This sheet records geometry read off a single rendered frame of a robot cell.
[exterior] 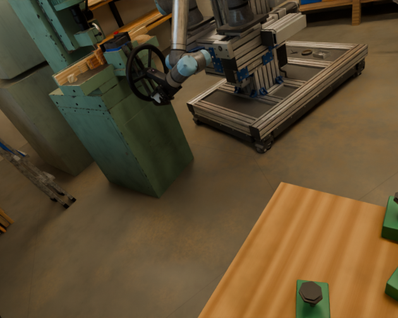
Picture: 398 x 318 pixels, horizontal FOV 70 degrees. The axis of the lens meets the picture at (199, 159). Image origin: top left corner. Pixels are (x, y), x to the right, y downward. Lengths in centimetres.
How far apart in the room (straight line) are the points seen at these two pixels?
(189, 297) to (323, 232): 80
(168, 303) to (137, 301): 17
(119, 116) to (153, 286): 92
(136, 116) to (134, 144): 17
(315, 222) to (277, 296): 25
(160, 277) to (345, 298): 101
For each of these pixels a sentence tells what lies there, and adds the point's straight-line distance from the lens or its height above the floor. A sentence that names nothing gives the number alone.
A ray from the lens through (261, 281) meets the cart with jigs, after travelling 83.
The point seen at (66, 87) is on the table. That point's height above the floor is 89.
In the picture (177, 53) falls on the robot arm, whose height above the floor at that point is 90.
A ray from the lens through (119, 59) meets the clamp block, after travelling 158.
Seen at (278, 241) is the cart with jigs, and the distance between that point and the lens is 89.
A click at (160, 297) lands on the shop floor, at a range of 155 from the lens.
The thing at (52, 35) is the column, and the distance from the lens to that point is 188.
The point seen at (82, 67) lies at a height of 92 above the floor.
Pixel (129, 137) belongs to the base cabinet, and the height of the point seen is 51.
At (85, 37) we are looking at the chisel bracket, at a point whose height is 104.
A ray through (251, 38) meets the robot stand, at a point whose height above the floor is 73.
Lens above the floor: 126
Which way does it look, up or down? 36 degrees down
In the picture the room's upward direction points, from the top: 22 degrees counter-clockwise
